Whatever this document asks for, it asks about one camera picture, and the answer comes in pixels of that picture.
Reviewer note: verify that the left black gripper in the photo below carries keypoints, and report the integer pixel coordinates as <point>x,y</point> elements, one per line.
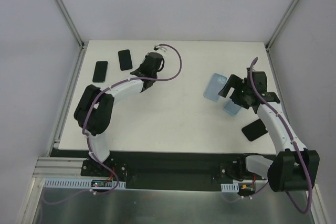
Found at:
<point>137,71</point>

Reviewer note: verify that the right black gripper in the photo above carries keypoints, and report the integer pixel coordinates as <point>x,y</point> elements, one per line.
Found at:
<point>234,91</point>

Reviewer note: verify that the light blue cased phone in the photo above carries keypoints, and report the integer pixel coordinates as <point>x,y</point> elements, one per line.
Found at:
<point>215,84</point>

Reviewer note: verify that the light blue phone case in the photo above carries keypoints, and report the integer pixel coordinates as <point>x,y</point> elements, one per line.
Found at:
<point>231,108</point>

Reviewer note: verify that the black smartphone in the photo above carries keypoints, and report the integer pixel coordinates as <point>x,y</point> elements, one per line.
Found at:
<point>125,60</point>
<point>100,72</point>

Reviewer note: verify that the black cased phone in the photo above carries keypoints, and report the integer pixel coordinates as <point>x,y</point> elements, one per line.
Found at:
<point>254,130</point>

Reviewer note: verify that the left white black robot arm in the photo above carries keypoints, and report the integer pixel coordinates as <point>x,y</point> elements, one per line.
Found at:
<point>94,110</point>

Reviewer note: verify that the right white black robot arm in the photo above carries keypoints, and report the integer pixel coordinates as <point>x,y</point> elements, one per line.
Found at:
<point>278,140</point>

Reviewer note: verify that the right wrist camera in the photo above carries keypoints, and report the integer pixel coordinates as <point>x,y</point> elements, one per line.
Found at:
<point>260,81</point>

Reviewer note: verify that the right white cable duct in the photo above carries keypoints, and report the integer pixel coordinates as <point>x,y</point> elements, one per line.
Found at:
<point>230,188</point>

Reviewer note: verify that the white cable duct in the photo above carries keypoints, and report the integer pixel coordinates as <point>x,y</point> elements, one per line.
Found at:
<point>83,184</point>
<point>230,188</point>

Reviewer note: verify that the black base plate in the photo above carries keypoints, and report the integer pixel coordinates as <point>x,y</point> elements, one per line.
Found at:
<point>187,171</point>

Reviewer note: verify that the left aluminium corner post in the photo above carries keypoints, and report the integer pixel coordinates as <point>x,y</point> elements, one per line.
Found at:
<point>70,23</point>

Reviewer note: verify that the aluminium corner post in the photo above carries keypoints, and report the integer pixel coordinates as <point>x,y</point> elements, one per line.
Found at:
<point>284,19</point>
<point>70,23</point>

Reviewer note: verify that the right aluminium corner post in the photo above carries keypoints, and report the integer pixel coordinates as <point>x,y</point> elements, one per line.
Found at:
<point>284,19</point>

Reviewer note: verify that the aluminium frame rail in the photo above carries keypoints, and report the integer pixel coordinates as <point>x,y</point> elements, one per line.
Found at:
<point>57,167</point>

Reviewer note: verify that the left white cable duct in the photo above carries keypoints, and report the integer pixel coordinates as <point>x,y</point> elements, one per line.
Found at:
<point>83,184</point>

